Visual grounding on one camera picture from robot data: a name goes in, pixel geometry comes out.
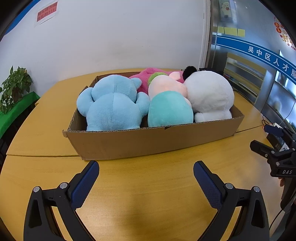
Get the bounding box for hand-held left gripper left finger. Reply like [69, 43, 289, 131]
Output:
[24, 160, 100, 241]

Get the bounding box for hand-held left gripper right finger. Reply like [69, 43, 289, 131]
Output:
[193, 160, 270, 241]

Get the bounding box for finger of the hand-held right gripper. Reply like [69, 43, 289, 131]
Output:
[250, 140, 277, 160]
[264, 124, 296, 144]

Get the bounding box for brown cardboard box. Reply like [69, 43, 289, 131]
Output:
[62, 71, 245, 161]

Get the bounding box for pink pig plush toy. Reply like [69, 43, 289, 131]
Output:
[147, 72, 194, 127]

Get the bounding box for light blue plush toy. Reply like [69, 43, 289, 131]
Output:
[77, 75, 151, 131]

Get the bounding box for wooden desktop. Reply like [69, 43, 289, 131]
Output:
[0, 68, 296, 241]

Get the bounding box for white panda plush toy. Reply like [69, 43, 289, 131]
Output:
[183, 66, 235, 123]

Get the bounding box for blue banner strip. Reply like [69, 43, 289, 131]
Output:
[216, 34, 296, 85]

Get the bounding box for red window decorations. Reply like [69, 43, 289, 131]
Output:
[274, 16, 296, 50]

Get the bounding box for green table cloth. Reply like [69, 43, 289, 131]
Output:
[0, 91, 40, 139]

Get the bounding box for magenta plush toy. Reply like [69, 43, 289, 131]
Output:
[128, 67, 185, 95]

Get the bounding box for green potted plant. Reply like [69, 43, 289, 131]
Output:
[0, 65, 33, 114]

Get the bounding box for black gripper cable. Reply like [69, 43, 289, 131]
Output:
[269, 203, 287, 234]

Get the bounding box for cartoon wall poster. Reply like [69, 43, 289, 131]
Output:
[218, 0, 238, 22]

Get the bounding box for red wall sign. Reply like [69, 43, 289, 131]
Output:
[37, 3, 58, 24]

